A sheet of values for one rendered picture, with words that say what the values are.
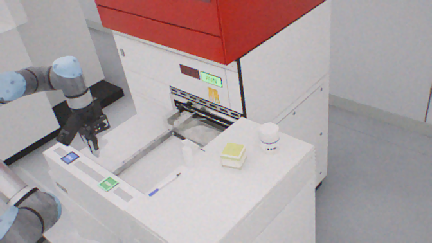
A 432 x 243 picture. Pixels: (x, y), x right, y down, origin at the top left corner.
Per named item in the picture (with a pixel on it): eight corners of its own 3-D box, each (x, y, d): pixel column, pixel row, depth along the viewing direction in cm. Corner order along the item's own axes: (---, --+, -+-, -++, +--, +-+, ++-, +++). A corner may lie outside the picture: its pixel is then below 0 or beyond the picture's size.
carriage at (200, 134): (175, 117, 203) (174, 112, 201) (233, 143, 181) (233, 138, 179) (162, 126, 198) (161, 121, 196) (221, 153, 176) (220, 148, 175)
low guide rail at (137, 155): (186, 121, 204) (185, 116, 202) (189, 123, 203) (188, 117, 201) (101, 182, 176) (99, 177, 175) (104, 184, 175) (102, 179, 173)
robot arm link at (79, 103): (72, 101, 128) (58, 94, 133) (78, 113, 131) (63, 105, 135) (93, 89, 132) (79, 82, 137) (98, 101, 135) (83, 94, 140)
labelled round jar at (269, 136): (268, 140, 162) (267, 119, 156) (283, 146, 157) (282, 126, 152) (256, 150, 158) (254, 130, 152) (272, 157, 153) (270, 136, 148)
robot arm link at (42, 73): (6, 69, 124) (40, 67, 122) (28, 65, 135) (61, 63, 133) (11, 96, 125) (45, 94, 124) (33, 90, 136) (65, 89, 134)
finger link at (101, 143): (114, 152, 147) (106, 131, 142) (99, 162, 144) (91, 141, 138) (108, 149, 149) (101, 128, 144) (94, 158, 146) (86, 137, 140)
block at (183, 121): (187, 117, 196) (186, 112, 194) (192, 120, 194) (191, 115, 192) (175, 126, 191) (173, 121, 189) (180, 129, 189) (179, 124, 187)
